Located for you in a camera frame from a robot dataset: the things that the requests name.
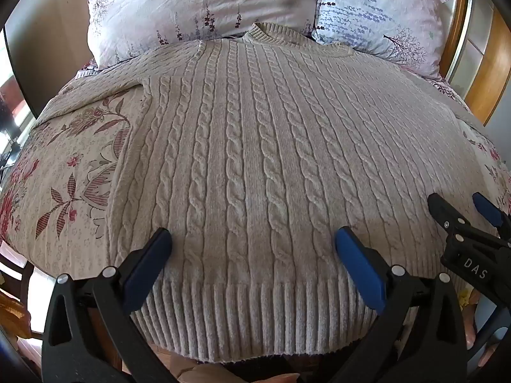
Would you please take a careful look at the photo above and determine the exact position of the beige cable knit sweater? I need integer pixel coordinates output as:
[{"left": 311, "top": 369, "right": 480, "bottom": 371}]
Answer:
[{"left": 34, "top": 22, "right": 482, "bottom": 364}]

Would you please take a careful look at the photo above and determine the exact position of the wooden headboard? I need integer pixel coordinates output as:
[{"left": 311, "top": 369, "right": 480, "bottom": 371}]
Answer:
[{"left": 439, "top": 0, "right": 511, "bottom": 129}]

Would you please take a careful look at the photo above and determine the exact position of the pale blue floral pillow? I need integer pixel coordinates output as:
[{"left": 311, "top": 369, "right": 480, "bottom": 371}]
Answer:
[{"left": 311, "top": 0, "right": 448, "bottom": 83}]

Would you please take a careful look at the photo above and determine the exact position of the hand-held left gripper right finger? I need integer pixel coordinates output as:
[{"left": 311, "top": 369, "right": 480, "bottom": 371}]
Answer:
[{"left": 319, "top": 227, "right": 468, "bottom": 383}]

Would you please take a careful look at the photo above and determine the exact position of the floral bed sheet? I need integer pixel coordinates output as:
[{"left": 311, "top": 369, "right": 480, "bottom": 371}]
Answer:
[{"left": 0, "top": 58, "right": 511, "bottom": 288}]

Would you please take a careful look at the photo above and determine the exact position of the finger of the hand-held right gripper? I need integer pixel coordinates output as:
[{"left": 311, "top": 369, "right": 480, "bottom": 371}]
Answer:
[
  {"left": 472, "top": 192, "right": 511, "bottom": 242},
  {"left": 427, "top": 193, "right": 469, "bottom": 241}
]

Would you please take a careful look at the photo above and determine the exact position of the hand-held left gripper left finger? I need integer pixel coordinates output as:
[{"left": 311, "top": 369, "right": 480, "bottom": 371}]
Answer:
[{"left": 42, "top": 228, "right": 173, "bottom": 383}]

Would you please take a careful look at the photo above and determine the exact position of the white floral pillow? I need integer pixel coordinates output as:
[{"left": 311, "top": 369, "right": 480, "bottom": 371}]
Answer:
[{"left": 82, "top": 0, "right": 325, "bottom": 71}]

